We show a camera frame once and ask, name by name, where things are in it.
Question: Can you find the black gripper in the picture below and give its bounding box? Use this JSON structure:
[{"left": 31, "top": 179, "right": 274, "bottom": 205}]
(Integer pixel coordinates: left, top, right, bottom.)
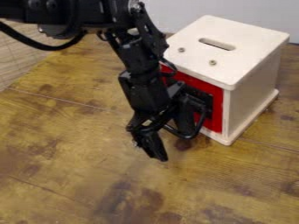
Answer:
[{"left": 118, "top": 71, "right": 195, "bottom": 162}]

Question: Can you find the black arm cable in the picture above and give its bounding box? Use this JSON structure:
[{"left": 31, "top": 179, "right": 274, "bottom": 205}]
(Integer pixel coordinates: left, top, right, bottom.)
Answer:
[{"left": 161, "top": 58, "right": 179, "bottom": 78}]

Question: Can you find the white wooden box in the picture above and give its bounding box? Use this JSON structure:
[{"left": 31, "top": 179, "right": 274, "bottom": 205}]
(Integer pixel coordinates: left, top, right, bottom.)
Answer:
[{"left": 165, "top": 15, "right": 290, "bottom": 145}]

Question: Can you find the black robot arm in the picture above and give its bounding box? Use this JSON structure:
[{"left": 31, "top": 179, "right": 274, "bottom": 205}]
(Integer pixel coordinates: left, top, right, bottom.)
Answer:
[{"left": 0, "top": 0, "right": 198, "bottom": 162}]

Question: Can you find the black metal drawer handle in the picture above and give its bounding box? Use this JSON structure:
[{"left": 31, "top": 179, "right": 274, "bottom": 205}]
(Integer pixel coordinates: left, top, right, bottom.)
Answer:
[{"left": 163, "top": 93, "right": 209, "bottom": 139}]

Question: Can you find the red drawer front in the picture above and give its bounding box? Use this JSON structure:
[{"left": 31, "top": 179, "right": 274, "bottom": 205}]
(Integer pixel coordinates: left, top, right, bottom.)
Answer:
[{"left": 163, "top": 72, "right": 223, "bottom": 133}]

